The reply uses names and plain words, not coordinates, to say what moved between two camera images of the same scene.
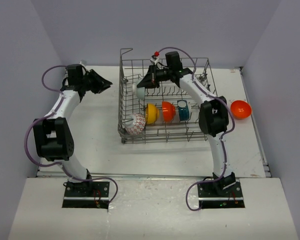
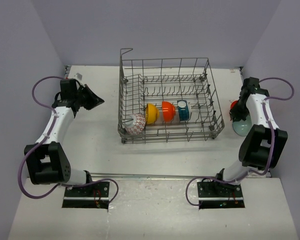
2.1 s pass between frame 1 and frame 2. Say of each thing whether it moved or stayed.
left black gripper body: moved
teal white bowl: stayed
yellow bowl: stayed
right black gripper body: moved
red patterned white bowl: stayed
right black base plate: stayed
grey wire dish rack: stayed
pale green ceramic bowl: moved
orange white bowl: stayed
